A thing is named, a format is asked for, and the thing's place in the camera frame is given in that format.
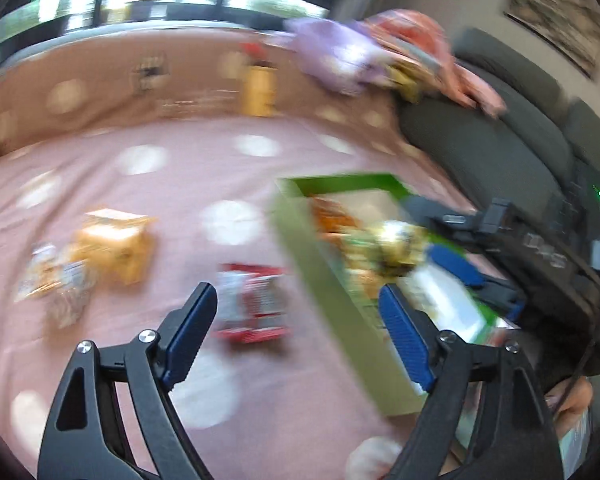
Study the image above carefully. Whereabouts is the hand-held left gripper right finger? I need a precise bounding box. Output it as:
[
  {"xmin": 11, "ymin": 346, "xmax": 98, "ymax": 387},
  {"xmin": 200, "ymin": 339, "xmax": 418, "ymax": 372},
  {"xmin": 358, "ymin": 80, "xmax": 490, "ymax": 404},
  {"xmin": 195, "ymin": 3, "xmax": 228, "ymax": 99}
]
[{"xmin": 378, "ymin": 283, "xmax": 565, "ymax": 480}]

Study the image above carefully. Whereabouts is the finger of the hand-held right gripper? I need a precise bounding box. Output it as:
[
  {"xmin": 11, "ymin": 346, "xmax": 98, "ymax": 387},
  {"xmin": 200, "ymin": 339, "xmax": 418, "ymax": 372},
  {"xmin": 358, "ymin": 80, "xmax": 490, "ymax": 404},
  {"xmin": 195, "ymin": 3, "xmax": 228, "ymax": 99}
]
[
  {"xmin": 405, "ymin": 197, "xmax": 481, "ymax": 242},
  {"xmin": 427, "ymin": 245, "xmax": 526, "ymax": 322}
]

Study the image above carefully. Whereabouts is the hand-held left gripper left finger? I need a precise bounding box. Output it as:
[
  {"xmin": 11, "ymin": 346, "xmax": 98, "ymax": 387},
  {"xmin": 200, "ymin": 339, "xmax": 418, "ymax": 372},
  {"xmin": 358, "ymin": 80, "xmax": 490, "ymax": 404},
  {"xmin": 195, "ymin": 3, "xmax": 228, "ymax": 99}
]
[{"xmin": 36, "ymin": 282, "xmax": 218, "ymax": 480}]

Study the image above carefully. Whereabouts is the white and blue snack packet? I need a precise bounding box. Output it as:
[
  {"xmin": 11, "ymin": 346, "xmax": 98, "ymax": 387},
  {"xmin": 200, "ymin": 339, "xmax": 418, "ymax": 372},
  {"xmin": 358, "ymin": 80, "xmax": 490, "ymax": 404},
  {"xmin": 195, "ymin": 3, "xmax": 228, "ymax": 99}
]
[{"xmin": 412, "ymin": 264, "xmax": 483, "ymax": 333}]

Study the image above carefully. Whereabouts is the gold snack packet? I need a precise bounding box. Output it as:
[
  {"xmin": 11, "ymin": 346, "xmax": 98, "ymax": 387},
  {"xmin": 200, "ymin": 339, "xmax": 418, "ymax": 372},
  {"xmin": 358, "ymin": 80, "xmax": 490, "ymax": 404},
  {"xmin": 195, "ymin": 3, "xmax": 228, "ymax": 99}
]
[{"xmin": 372, "ymin": 219, "xmax": 432, "ymax": 282}]

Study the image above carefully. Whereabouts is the red snack packet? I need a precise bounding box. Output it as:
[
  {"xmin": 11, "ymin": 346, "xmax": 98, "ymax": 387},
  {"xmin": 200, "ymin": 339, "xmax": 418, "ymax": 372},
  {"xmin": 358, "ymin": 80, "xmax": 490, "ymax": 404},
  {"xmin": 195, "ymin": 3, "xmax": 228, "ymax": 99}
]
[{"xmin": 214, "ymin": 261, "xmax": 292, "ymax": 345}]

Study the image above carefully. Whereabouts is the green rimmed white box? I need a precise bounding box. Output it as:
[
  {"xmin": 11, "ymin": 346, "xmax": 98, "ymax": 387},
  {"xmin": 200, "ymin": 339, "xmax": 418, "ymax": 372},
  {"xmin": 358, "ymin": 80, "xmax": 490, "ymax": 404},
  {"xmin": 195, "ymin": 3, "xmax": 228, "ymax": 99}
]
[{"xmin": 271, "ymin": 172, "xmax": 508, "ymax": 417}]

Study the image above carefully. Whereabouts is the person's right hand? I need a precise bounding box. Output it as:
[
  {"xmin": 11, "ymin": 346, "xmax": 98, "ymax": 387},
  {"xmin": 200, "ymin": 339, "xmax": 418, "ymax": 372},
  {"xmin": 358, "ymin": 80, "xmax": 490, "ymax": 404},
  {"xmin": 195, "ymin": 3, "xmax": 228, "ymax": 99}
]
[{"xmin": 544, "ymin": 379, "xmax": 594, "ymax": 427}]

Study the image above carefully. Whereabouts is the grey sofa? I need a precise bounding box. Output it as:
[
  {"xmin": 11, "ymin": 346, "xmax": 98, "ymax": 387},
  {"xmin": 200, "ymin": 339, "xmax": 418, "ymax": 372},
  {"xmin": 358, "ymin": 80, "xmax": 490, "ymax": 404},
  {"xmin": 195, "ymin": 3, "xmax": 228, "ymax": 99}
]
[{"xmin": 399, "ymin": 26, "xmax": 600, "ymax": 213}]

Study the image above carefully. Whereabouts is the yellow snack packet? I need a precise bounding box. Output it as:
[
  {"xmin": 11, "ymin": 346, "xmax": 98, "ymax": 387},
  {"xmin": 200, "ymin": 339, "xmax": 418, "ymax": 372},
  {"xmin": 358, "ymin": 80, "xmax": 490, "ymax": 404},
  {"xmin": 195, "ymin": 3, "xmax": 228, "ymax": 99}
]
[{"xmin": 74, "ymin": 209, "xmax": 157, "ymax": 285}]

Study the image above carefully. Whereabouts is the white and orange snack packet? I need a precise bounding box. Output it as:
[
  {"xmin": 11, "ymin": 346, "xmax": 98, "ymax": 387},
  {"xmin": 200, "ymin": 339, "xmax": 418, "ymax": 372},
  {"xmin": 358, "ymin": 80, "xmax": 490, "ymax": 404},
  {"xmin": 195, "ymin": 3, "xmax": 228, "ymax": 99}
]
[{"xmin": 14, "ymin": 244, "xmax": 97, "ymax": 328}]

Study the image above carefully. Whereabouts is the pink polka dot blanket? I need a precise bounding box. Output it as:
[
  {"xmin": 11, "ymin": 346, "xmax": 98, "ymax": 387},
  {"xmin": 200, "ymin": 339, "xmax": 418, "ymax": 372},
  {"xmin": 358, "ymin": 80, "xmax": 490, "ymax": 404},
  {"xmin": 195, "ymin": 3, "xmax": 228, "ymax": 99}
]
[{"xmin": 0, "ymin": 110, "xmax": 481, "ymax": 480}]

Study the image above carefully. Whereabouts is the pile of pink cloths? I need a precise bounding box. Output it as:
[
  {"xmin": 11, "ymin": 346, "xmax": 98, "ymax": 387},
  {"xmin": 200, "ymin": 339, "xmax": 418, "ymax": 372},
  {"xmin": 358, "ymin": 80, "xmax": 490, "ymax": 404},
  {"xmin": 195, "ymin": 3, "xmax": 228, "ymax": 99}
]
[{"xmin": 364, "ymin": 9, "xmax": 507, "ymax": 117}]

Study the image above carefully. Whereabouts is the purple plastic bag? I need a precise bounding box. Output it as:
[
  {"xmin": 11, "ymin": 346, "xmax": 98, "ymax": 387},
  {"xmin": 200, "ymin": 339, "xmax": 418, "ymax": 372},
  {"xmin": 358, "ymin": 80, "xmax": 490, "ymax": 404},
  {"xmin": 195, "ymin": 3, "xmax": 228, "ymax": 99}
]
[{"xmin": 287, "ymin": 16, "xmax": 397, "ymax": 97}]

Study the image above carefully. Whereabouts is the yellow bottle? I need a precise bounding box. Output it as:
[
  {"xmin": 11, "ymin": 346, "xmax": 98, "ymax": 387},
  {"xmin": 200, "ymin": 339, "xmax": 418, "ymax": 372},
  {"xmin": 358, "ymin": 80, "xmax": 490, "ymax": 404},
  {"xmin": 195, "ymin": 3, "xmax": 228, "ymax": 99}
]
[{"xmin": 241, "ymin": 61, "xmax": 277, "ymax": 117}]

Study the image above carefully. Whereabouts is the brown polka dot blanket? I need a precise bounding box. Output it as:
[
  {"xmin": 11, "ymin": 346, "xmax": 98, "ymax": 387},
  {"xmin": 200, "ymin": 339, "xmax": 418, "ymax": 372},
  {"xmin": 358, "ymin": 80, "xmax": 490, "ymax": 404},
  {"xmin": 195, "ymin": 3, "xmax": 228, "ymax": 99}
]
[{"xmin": 0, "ymin": 29, "xmax": 402, "ymax": 162}]

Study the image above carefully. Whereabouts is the black insect figure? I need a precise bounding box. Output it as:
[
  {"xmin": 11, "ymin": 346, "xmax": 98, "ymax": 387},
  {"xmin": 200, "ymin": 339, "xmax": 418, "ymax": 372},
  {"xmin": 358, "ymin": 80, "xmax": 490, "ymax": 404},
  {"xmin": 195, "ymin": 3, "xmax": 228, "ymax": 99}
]
[{"xmin": 131, "ymin": 51, "xmax": 172, "ymax": 92}]

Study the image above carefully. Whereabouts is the black cable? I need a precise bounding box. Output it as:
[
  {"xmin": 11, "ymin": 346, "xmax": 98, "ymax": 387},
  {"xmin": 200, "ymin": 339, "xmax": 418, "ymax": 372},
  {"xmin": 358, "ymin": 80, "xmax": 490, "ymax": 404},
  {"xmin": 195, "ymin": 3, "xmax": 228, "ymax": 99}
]
[{"xmin": 574, "ymin": 299, "xmax": 600, "ymax": 392}]

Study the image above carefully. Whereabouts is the framed wall picture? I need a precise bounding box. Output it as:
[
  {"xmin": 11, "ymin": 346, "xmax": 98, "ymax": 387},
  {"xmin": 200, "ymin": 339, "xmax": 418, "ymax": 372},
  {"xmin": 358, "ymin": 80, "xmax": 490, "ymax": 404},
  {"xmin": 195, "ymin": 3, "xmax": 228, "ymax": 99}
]
[{"xmin": 504, "ymin": 0, "xmax": 600, "ymax": 80}]

